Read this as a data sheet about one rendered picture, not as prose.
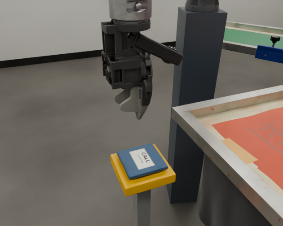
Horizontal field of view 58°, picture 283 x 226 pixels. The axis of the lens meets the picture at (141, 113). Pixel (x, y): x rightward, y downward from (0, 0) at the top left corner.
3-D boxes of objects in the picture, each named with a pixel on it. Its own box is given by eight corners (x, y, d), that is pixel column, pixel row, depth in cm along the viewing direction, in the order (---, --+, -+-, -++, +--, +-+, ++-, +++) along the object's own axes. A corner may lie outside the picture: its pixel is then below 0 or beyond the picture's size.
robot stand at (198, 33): (165, 183, 186) (178, 6, 124) (190, 182, 187) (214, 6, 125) (170, 203, 170) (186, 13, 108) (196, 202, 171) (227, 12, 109)
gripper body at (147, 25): (103, 78, 54) (98, 18, 47) (141, 72, 56) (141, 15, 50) (113, 93, 48) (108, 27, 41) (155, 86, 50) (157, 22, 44)
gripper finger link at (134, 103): (118, 122, 56) (116, 84, 51) (143, 117, 58) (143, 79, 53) (122, 130, 53) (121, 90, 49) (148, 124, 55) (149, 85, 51)
